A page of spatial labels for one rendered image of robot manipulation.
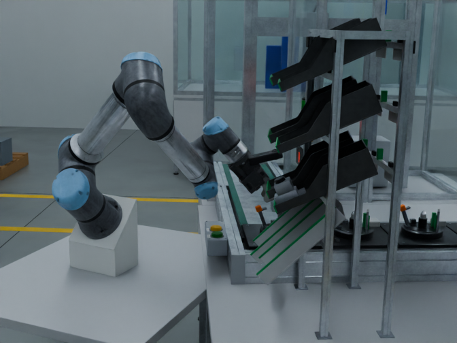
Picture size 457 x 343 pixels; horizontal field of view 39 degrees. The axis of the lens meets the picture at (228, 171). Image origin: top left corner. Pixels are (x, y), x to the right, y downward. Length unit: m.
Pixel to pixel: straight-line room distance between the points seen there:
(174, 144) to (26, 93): 8.95
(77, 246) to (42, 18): 8.54
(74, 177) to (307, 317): 0.82
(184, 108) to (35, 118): 4.13
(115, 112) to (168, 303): 0.59
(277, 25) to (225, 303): 1.61
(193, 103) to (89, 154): 5.07
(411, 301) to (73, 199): 1.07
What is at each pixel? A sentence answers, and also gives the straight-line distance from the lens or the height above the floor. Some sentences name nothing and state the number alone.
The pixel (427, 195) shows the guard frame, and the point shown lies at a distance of 3.23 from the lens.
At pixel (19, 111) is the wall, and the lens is 10.83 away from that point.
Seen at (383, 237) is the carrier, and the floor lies 0.97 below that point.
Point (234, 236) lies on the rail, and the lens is 2.22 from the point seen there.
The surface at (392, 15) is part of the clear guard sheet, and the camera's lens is 3.59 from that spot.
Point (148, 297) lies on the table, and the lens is 2.00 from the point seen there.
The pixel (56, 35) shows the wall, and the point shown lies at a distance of 10.52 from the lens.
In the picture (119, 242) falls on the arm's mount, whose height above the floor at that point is 0.97.
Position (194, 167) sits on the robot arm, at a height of 1.24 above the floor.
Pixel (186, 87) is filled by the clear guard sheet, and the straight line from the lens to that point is 7.11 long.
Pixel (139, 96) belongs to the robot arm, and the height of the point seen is 1.47.
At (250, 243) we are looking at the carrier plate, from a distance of 2.11.
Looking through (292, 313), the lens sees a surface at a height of 0.86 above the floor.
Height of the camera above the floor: 1.67
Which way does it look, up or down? 13 degrees down
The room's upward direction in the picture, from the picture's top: 1 degrees clockwise
